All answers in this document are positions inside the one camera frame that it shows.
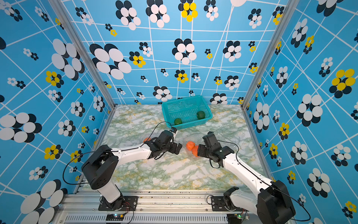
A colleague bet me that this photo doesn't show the orange fruit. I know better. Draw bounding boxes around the orange fruit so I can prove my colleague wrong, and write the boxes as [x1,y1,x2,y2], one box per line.
[192,145,199,157]
[186,141,195,151]
[143,137,151,143]

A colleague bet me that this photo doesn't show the green fruit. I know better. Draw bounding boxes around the green fruit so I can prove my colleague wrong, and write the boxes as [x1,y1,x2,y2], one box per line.
[196,111,206,120]
[174,118,183,126]

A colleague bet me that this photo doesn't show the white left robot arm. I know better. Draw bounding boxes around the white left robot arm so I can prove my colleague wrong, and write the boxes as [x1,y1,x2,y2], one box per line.
[81,127,182,211]

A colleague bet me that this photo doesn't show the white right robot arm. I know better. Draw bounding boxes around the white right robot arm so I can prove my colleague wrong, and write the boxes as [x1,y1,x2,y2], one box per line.
[198,132,296,224]

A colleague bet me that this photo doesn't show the teal plastic basket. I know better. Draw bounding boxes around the teal plastic basket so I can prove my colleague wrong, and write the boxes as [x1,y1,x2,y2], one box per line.
[162,96,213,130]

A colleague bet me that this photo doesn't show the green circuit board right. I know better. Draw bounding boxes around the green circuit board right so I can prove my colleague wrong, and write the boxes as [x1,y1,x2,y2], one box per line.
[227,214,243,224]

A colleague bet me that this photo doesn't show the green circuit board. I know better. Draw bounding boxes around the green circuit board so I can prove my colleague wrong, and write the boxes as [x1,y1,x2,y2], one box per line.
[227,214,243,224]
[106,213,125,222]

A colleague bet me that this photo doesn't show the green circuit board left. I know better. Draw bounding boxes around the green circuit board left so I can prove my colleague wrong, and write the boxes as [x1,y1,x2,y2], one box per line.
[106,213,125,222]

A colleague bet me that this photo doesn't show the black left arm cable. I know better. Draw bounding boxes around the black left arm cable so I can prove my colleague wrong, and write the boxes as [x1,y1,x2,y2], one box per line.
[62,121,178,186]

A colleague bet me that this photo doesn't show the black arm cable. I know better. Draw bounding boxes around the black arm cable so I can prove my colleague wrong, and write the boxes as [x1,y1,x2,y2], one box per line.
[62,121,178,186]
[206,139,311,222]

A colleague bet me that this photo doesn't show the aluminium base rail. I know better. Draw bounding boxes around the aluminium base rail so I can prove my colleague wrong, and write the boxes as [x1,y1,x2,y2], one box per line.
[53,190,261,224]

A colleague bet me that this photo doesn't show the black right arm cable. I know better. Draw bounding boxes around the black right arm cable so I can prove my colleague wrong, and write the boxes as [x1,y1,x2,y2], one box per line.
[206,139,311,222]

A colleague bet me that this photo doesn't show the aluminium corner post right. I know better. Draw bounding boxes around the aluminium corner post right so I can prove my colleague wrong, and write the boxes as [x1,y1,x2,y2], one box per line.
[242,0,299,110]

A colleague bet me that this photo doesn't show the aluminium corner post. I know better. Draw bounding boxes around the aluminium corner post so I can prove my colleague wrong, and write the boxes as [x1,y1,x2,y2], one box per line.
[49,1,116,110]
[242,0,299,110]

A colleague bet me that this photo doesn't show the aluminium corner post left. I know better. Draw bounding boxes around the aluminium corner post left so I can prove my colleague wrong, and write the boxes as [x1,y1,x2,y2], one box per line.
[49,1,116,110]

